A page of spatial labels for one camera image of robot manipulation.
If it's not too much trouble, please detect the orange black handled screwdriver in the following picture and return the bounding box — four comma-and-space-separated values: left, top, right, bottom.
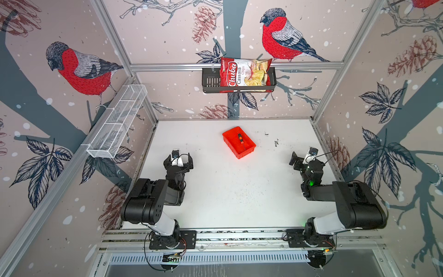
237, 133, 246, 151

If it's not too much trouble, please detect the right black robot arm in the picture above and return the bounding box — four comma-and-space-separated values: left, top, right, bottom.
286, 147, 388, 248

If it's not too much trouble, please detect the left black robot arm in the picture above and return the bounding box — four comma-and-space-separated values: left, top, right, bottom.
121, 150, 196, 250

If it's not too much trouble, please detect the red plastic bin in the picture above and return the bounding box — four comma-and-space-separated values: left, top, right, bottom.
223, 126, 256, 159

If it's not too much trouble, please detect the red cassava chips bag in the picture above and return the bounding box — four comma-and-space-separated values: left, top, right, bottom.
220, 58, 272, 87

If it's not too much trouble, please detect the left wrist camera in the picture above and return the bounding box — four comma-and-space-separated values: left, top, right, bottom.
171, 149, 183, 167

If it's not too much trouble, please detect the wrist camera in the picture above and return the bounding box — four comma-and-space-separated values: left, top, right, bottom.
303, 147, 318, 165
171, 149, 183, 167

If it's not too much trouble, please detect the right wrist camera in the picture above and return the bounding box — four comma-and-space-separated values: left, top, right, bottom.
303, 147, 318, 165

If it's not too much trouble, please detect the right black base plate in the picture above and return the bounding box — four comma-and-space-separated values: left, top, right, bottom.
282, 229, 336, 248

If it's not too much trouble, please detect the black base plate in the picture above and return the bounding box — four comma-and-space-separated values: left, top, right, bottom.
148, 230, 197, 250
282, 229, 336, 248

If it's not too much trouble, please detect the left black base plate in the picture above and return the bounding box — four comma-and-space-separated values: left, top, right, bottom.
148, 230, 197, 250

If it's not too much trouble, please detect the white wire mesh shelf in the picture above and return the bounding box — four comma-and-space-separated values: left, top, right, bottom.
87, 84, 147, 159

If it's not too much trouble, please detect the aluminium mounting rail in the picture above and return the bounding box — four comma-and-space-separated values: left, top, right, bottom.
98, 227, 387, 253

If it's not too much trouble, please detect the black wall basket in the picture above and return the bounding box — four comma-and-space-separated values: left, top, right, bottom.
202, 67, 277, 93

